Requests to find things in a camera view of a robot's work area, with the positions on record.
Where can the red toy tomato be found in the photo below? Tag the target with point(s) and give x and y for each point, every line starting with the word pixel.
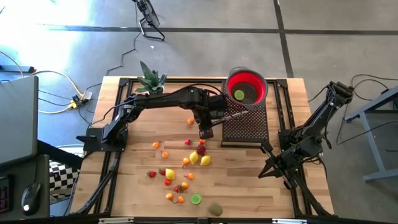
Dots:
pixel 167 182

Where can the grey metal table frame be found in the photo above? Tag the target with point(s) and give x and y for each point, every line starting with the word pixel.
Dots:
pixel 372 144

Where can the red apple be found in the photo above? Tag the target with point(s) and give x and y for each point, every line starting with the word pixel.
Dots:
pixel 201 150

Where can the black computer mouse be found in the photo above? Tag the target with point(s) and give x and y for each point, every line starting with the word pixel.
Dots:
pixel 30 199

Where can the black floor fan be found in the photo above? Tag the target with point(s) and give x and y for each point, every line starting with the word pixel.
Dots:
pixel 149 14

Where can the orange yellow toy peach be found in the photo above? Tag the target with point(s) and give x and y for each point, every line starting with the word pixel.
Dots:
pixel 169 196
pixel 186 161

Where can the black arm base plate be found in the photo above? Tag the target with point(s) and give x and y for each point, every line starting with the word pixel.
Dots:
pixel 90 141

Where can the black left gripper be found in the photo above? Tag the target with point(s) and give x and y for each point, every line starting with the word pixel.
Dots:
pixel 208 109

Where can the red orange toy fruit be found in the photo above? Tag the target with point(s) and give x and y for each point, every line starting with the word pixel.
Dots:
pixel 202 141

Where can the silver aluminium bar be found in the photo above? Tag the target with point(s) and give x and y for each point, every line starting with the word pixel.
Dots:
pixel 289 221
pixel 116 220

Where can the white plant pot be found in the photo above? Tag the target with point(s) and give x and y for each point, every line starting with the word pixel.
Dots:
pixel 160 91

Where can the black backlit keyboard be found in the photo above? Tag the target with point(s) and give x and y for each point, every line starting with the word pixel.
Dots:
pixel 4 194

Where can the green snake plant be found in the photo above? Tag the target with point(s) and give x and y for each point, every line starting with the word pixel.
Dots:
pixel 152 79

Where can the red toy strawberry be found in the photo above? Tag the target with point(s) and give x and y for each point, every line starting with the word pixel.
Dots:
pixel 177 188
pixel 187 142
pixel 162 171
pixel 151 174

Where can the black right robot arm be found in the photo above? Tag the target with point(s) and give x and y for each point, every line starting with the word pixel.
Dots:
pixel 323 112

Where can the brown whole kiwi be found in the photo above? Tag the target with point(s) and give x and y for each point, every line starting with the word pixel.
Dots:
pixel 215 209

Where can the dark grey desk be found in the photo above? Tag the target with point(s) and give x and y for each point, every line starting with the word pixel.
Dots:
pixel 18 171

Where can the red collapsible colander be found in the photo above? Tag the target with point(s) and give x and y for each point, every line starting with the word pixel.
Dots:
pixel 261 84

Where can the black white checkerboard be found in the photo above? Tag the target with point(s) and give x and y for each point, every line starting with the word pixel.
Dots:
pixel 62 179

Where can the brown wooden bowl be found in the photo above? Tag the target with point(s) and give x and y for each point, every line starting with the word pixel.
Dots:
pixel 180 199

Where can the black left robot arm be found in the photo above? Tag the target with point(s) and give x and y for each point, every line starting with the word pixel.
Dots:
pixel 161 101

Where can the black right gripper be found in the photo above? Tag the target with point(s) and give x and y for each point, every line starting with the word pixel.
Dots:
pixel 287 160

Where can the black perforated metal stand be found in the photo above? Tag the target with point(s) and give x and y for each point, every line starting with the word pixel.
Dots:
pixel 245 127

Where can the grey flat monitor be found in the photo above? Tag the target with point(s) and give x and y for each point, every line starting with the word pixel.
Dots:
pixel 17 121

